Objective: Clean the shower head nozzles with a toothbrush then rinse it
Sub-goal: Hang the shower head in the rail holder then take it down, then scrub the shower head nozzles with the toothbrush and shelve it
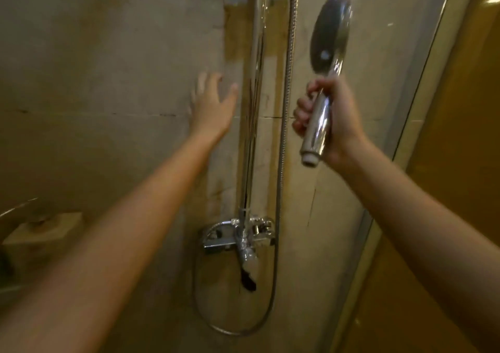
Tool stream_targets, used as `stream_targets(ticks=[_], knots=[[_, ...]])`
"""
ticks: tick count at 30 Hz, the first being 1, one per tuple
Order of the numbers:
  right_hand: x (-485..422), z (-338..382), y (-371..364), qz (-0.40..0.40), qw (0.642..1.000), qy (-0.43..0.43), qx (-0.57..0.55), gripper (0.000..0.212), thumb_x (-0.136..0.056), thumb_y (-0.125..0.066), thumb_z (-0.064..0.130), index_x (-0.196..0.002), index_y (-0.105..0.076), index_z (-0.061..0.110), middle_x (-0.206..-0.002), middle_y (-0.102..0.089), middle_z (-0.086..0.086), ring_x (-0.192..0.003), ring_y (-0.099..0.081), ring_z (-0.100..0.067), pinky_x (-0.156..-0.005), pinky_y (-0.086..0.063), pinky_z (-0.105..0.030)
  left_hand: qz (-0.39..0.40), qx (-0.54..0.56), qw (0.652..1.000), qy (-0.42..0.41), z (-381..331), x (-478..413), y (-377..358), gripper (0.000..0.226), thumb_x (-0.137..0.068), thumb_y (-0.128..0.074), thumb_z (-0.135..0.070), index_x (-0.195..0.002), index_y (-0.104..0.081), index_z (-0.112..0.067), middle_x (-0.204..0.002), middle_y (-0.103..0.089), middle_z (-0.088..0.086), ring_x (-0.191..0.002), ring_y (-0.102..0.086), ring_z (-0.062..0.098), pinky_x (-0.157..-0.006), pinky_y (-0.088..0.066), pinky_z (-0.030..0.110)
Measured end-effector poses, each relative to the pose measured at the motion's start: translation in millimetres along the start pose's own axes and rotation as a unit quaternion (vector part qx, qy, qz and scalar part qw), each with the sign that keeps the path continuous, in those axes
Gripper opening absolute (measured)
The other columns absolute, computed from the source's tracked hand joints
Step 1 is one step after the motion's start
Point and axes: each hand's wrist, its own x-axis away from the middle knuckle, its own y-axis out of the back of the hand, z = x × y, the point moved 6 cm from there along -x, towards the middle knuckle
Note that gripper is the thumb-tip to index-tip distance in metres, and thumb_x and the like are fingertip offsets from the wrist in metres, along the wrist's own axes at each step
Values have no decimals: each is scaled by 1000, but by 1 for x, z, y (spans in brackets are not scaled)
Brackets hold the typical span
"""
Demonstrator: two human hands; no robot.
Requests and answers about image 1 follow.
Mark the person's left hand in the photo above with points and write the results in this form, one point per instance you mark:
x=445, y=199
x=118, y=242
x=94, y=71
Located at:
x=211, y=112

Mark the person's right hand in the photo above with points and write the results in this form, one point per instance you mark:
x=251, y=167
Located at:
x=343, y=126

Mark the person's right fingers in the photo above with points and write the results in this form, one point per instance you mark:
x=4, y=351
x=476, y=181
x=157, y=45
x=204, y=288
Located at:
x=302, y=108

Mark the person's left thumb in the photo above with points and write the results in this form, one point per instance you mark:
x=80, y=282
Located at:
x=233, y=93

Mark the chrome handheld shower head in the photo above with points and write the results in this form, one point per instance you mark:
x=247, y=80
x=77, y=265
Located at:
x=331, y=40

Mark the person's right forearm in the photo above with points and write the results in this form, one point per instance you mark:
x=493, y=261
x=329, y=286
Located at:
x=422, y=239

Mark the person's left forearm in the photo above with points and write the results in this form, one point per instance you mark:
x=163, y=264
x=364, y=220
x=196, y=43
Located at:
x=105, y=247

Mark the chrome shower mixer faucet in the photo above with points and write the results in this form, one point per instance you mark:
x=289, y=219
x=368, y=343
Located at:
x=244, y=235

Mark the glass shower door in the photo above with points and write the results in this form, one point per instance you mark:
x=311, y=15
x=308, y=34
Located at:
x=449, y=169

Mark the beige soap box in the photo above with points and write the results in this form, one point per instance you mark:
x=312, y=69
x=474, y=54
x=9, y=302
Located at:
x=43, y=233

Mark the chrome shower riser rail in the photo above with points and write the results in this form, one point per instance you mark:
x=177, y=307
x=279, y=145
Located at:
x=254, y=103

